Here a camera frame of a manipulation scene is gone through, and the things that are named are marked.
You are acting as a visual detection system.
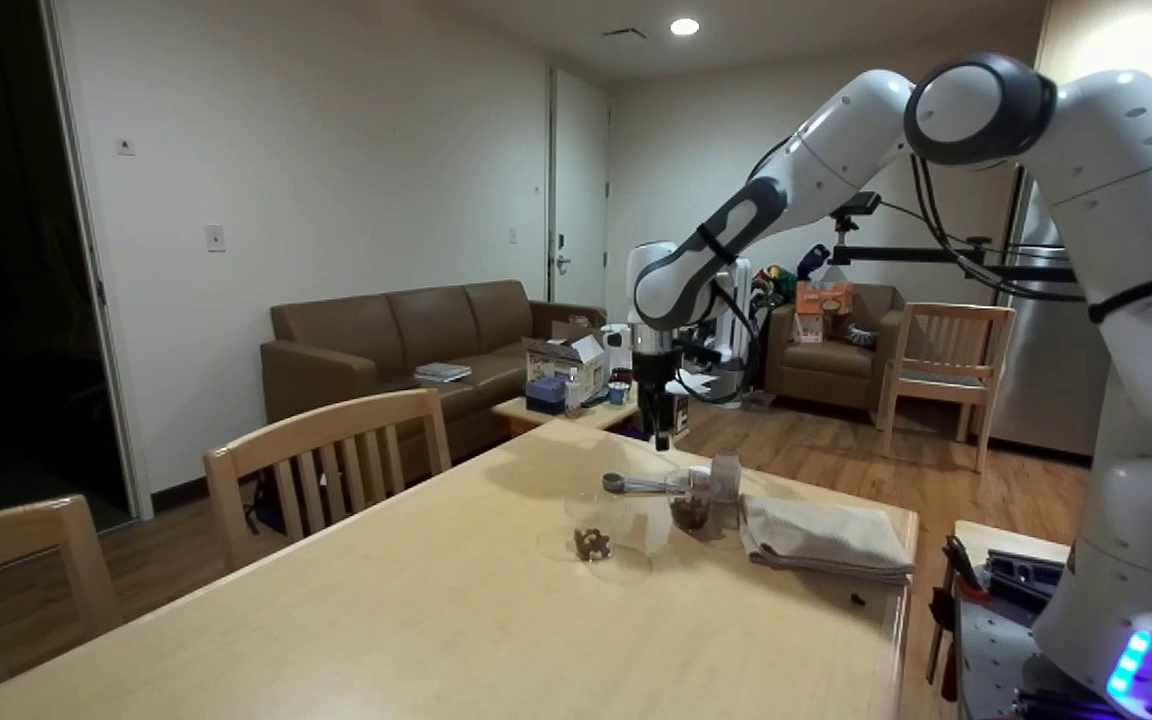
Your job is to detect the brown armchair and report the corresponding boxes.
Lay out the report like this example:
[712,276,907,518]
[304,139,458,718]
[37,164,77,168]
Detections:
[763,279,914,418]

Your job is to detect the black camera cable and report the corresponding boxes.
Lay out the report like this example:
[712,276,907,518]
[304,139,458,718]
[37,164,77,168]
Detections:
[907,149,1010,294]

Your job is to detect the wooden dining chair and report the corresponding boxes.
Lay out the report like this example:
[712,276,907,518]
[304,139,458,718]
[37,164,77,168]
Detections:
[0,493,119,695]
[201,385,458,577]

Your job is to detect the grey perforated mount plate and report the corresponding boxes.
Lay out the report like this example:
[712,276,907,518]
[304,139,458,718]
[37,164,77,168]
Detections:
[951,598,1053,720]

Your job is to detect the black orange bar clamp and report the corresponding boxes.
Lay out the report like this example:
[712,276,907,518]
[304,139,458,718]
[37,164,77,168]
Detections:
[924,536,967,700]

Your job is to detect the wooden slat-back chair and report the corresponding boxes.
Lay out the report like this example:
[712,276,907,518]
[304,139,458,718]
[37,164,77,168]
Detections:
[873,297,1018,472]

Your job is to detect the black camera mount boom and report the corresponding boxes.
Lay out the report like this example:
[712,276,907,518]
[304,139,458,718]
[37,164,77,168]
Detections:
[829,190,1150,294]

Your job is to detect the beige upper cabinet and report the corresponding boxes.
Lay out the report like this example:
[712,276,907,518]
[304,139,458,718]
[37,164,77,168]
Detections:
[1033,0,1152,131]

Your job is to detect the clear plastic bottle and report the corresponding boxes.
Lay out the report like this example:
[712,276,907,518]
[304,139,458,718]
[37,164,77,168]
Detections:
[709,451,747,522]

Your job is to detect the large brown pine cone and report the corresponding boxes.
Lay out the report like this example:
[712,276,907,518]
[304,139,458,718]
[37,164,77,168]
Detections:
[667,493,722,542]

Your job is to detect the grey book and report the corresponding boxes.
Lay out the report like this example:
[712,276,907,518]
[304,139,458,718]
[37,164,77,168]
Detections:
[413,357,477,391]

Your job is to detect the orange bag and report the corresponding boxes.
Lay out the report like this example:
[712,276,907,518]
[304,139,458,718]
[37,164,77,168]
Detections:
[791,276,862,353]

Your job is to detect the beige folded cloth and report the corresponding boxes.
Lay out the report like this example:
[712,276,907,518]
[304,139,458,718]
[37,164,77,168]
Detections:
[739,497,915,590]

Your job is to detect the clear storage box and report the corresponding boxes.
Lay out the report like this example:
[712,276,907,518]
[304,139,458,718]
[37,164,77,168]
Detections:
[519,333,612,418]

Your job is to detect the white carton box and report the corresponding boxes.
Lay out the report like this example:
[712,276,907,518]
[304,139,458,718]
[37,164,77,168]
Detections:
[596,319,639,381]

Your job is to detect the white loose papers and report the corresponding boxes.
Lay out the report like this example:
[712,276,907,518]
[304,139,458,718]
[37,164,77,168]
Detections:
[671,365,722,406]

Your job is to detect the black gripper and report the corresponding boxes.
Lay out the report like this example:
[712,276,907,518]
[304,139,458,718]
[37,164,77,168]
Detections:
[633,346,683,451]

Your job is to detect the small brown pine cone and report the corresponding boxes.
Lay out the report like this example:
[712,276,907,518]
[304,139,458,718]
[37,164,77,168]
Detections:
[574,526,612,568]

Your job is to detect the stainless steel fridge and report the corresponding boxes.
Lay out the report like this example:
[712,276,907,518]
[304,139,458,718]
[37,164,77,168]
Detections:
[992,206,1115,463]

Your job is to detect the white room door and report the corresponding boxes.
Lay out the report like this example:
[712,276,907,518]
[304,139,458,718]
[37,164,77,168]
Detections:
[547,65,612,314]

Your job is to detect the brown leather sofa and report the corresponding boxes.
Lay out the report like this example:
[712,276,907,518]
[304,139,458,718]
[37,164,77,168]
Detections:
[257,276,609,463]

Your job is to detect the grey measuring spoon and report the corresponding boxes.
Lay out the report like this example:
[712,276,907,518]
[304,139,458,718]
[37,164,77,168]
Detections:
[599,470,688,502]

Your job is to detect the wooden coffee table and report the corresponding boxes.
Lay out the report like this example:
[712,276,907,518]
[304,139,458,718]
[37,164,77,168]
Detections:
[489,376,692,449]

